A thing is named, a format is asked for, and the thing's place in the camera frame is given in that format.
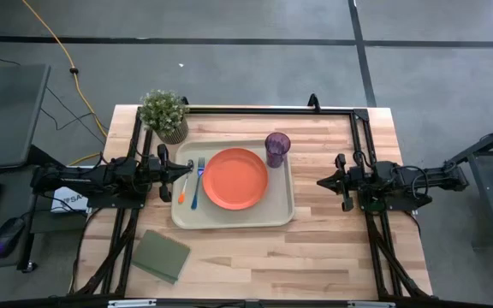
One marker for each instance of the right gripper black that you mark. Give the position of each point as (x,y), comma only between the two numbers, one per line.
(355,181)

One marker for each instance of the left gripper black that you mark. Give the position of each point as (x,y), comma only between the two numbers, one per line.
(154,171)

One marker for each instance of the orange plate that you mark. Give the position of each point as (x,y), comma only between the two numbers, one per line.
(235,179)

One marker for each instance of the purple plastic cup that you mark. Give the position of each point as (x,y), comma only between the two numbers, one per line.
(277,149)

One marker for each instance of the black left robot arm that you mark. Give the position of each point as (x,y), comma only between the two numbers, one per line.
(79,179)

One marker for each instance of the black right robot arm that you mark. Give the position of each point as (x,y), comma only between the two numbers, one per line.
(435,177)

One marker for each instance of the beige plastic tray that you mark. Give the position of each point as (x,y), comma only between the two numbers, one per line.
(278,197)

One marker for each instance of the potted plant in ribbed pot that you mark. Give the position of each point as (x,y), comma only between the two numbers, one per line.
(163,113)

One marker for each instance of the green folded napkin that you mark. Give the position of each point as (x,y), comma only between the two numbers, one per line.
(161,256)

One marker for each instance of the white cardboard box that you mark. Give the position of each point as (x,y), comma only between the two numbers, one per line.
(69,201)

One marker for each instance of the dark low desk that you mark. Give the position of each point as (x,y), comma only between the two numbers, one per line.
(15,201)

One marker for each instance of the caster wheel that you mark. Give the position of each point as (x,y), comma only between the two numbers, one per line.
(28,267)

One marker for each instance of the grey desk top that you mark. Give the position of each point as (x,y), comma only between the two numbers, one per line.
(7,115)

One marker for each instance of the black computer mouse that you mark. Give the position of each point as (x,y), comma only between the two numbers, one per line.
(7,237)

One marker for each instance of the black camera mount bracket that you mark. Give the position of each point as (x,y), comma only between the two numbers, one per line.
(185,101)
(313,102)

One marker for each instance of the black aluminium table frame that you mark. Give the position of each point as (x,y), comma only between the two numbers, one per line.
(272,110)

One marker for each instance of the silver metal bracket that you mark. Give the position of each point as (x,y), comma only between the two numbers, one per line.
(132,303)
(370,304)

